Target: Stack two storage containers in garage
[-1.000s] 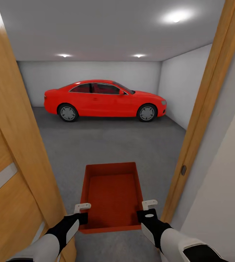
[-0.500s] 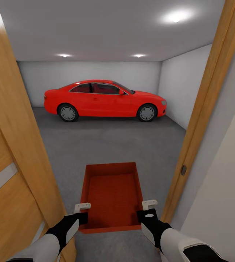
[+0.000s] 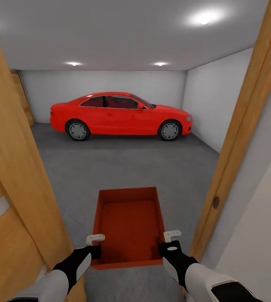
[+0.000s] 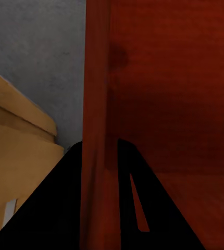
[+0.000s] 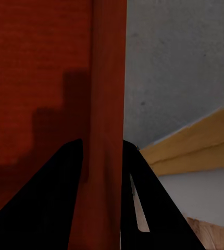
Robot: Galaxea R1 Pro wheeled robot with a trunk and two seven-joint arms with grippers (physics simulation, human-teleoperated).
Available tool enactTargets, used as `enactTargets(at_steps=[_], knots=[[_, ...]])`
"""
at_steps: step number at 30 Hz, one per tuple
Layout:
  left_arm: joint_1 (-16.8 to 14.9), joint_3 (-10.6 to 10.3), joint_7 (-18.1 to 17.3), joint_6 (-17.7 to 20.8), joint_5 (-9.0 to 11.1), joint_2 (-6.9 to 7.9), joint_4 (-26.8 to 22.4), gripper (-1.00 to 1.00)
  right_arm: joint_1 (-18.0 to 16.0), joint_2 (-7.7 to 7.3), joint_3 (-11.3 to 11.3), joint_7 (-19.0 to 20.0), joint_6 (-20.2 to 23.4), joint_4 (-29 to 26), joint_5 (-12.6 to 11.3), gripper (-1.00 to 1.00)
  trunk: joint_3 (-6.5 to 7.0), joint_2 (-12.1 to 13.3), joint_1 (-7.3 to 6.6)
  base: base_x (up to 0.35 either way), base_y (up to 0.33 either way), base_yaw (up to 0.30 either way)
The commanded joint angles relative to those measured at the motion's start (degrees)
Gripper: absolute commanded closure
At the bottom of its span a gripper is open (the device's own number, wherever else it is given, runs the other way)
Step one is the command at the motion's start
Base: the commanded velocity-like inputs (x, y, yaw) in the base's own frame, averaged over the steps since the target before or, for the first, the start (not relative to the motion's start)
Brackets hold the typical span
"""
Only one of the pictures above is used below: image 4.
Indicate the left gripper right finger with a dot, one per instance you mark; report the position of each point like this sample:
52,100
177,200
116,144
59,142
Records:
169,230

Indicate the door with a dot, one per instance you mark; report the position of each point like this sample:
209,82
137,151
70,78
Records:
27,149

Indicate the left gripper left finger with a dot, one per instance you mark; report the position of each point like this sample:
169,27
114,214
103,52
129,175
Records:
50,218

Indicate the storage box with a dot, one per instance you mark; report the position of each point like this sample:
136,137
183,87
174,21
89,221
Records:
153,76

